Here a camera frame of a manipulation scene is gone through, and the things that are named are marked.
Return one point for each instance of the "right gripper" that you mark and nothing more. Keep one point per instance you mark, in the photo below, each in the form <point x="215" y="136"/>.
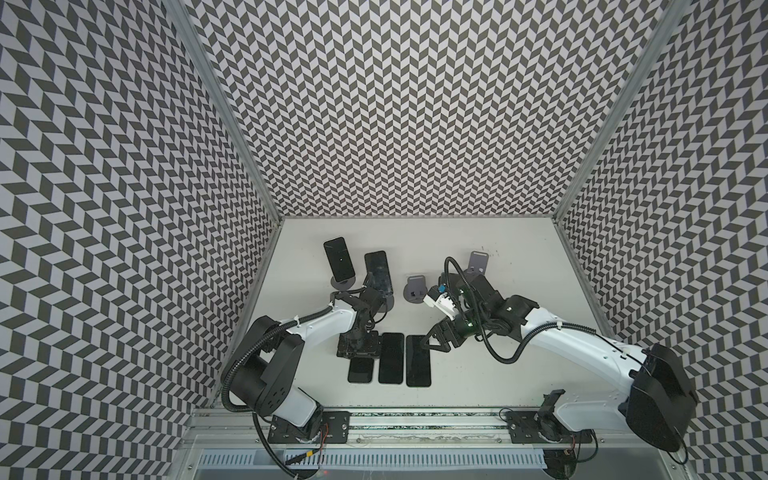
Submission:
<point x="450" y="327"/>

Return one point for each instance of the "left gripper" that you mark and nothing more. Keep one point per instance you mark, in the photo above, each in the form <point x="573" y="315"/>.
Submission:
<point x="371" y="351"/>

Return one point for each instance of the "phone with teal case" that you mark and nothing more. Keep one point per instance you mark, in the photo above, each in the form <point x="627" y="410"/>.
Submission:
<point x="418" y="363"/>

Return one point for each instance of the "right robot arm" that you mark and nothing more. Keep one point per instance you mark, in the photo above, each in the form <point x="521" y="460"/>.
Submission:
<point x="650" y="393"/>

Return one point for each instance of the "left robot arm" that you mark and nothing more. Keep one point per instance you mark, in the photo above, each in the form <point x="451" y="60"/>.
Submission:
<point x="259" y="377"/>

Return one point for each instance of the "middle grey stand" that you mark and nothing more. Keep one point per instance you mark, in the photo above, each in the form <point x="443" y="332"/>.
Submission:
<point x="415" y="289"/>

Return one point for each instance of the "grey stand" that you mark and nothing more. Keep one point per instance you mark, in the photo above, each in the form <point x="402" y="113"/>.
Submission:
<point x="415" y="289"/>
<point x="343" y="285"/>
<point x="387" y="305"/>
<point x="477" y="264"/>

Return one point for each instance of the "far left grey stand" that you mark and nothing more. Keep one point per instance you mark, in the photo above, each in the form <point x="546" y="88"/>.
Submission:
<point x="343" y="285"/>

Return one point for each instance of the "rightmost grey stand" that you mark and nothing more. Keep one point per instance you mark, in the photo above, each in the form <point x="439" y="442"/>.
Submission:
<point x="477" y="264"/>

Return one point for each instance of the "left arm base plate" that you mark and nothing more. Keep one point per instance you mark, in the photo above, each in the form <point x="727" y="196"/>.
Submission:
<point x="331" y="426"/>

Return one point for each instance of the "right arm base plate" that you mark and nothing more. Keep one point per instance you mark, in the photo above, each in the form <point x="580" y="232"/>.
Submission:
<point x="529" y="427"/>

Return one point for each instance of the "aluminium mounting rail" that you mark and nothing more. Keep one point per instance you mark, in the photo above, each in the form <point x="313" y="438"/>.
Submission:
<point x="382" y="427"/>

